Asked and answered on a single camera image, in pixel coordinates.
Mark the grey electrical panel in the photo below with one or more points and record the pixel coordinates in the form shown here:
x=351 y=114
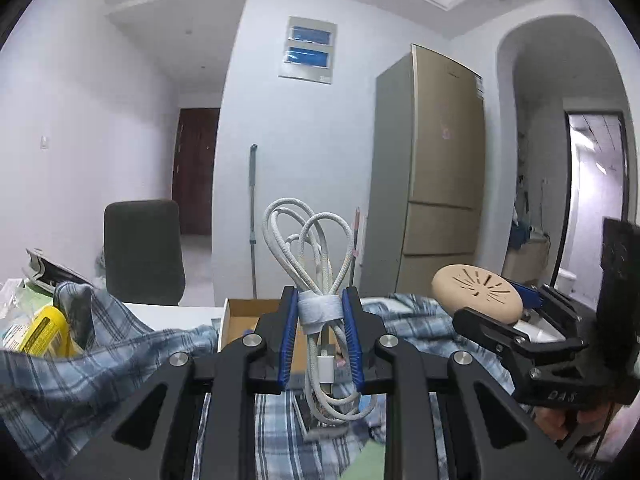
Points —
x=309 y=50

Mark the beige round soft cushion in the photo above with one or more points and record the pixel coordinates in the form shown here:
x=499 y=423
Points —
x=460 y=286

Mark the person's right hand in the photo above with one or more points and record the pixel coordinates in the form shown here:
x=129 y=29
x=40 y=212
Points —
x=596 y=424

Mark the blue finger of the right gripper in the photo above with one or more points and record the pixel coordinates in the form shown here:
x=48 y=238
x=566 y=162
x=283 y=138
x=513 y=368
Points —
x=485 y=331
x=554 y=308

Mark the white cardboard tray box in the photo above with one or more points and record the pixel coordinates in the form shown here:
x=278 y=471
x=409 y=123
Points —
x=241 y=316

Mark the blue plaid cloth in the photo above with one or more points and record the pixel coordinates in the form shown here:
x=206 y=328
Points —
x=53 y=407

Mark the black face mask box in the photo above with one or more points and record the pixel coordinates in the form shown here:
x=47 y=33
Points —
x=311 y=428

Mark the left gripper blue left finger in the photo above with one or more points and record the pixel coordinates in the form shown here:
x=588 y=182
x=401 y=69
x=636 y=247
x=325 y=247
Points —
x=196 y=414

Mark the open magazine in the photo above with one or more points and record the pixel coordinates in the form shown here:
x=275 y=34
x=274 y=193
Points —
x=46 y=274

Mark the pink broom handle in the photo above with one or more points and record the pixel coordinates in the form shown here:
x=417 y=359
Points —
x=354 y=255

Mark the dark wooden door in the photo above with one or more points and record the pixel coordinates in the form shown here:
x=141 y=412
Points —
x=192 y=180

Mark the yellow bottle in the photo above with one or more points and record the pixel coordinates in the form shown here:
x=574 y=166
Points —
x=49 y=336

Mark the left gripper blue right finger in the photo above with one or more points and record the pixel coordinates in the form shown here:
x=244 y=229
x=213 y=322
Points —
x=454 y=400

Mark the black office chair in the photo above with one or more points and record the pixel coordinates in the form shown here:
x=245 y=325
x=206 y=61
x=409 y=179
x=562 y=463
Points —
x=142 y=252

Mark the gold refrigerator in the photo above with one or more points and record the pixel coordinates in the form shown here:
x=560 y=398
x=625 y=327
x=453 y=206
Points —
x=427 y=174

